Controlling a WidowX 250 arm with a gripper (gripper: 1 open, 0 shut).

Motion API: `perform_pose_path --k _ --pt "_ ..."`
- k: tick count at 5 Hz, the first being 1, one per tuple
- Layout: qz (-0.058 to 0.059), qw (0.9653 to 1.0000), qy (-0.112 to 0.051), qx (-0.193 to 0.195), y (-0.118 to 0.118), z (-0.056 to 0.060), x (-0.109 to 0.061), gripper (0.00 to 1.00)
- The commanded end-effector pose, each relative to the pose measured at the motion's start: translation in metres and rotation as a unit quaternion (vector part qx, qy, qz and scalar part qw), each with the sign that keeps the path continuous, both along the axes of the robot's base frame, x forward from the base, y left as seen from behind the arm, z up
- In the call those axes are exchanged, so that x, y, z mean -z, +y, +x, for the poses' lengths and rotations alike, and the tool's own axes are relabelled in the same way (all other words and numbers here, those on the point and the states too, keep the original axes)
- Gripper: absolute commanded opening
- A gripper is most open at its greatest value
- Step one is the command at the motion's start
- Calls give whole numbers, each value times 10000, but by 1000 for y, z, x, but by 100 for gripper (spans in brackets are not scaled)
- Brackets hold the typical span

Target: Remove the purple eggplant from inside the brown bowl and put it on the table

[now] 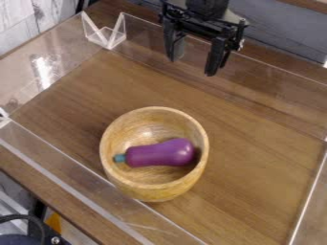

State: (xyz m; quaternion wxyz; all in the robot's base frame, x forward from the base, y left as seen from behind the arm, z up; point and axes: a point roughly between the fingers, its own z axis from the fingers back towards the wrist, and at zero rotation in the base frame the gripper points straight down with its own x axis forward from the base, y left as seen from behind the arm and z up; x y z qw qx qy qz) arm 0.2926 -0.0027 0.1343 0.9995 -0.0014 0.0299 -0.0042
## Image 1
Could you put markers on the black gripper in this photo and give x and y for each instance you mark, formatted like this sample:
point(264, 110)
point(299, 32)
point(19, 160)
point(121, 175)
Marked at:
point(212, 17)

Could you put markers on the purple toy eggplant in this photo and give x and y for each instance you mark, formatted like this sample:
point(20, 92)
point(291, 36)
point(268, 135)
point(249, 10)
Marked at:
point(173, 153)

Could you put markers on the brown wooden bowl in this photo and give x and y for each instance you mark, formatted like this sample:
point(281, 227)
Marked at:
point(145, 126)

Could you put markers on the black stand with screw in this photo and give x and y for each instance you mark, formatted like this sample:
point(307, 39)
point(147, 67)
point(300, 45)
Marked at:
point(48, 226)

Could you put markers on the clear acrylic corner bracket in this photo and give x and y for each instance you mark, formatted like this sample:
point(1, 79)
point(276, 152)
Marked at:
point(107, 37)

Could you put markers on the clear acrylic tray wall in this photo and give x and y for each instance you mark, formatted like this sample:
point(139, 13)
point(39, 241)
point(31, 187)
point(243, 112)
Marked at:
point(260, 194)

